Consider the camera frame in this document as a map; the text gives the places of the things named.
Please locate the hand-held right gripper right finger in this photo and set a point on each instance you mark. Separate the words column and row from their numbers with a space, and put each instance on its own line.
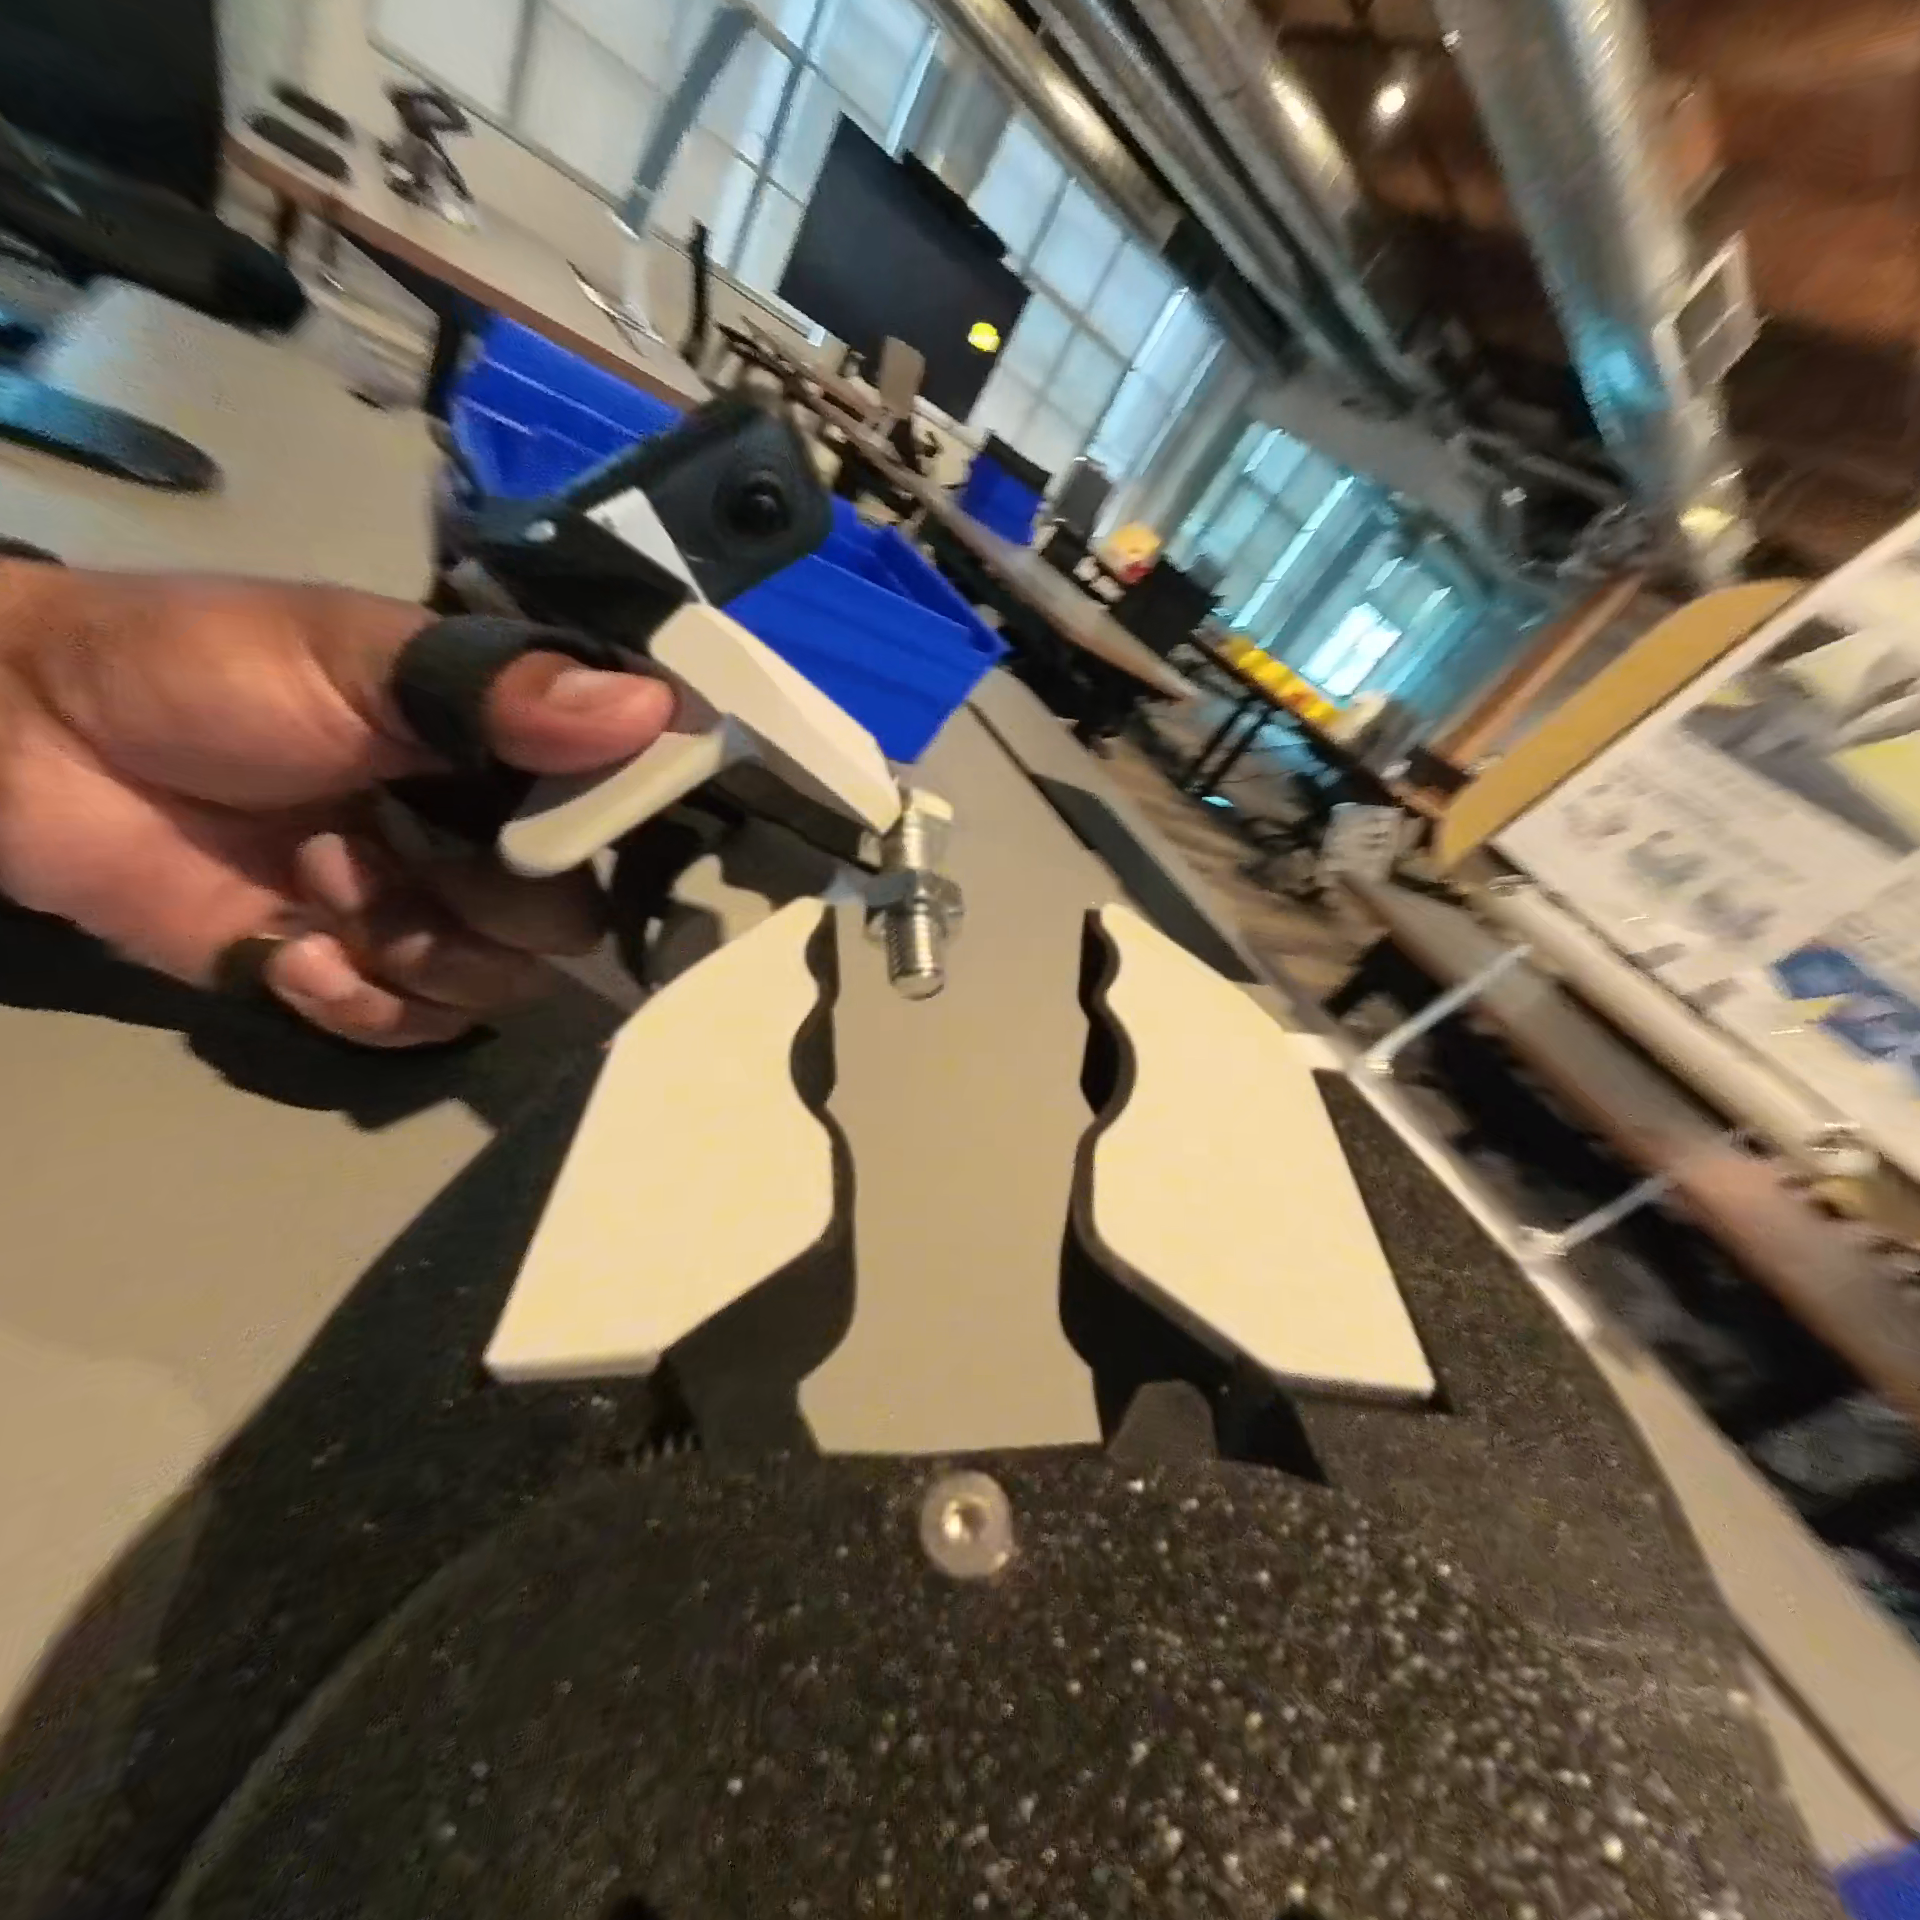
column 1243, row 1201

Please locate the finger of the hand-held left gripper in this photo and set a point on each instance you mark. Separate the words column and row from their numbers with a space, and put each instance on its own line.
column 779, row 704
column 802, row 826

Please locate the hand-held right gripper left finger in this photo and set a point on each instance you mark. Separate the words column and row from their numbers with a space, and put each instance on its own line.
column 690, row 1185

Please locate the blue plastic bin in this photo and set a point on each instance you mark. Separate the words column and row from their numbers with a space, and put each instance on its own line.
column 1874, row 1881
column 856, row 629

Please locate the silver hex bolt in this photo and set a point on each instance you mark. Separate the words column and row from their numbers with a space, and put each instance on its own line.
column 918, row 968

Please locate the person's left hand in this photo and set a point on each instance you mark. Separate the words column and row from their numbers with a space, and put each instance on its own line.
column 148, row 750

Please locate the black office chair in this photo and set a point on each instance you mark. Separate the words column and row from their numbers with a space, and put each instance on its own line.
column 700, row 293
column 148, row 241

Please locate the small blue box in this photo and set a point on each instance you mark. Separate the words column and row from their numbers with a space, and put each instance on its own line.
column 1003, row 494

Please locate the white zip tie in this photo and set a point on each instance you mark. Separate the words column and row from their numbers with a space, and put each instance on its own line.
column 1441, row 1008
column 1599, row 1215

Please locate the long wooden desk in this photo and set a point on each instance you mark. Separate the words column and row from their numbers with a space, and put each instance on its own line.
column 1050, row 586

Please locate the small black tripod device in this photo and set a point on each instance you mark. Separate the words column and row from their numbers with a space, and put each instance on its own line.
column 426, row 143

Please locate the row of yellow bins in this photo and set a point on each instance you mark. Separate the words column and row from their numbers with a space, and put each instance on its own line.
column 1283, row 677

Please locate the black round stand base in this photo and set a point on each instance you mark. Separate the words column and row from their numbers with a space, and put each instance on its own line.
column 106, row 434

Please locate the black wall monitor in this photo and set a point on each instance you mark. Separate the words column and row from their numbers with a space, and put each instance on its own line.
column 902, row 270

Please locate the silver spiral air duct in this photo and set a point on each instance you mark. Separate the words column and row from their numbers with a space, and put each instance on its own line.
column 1559, row 181

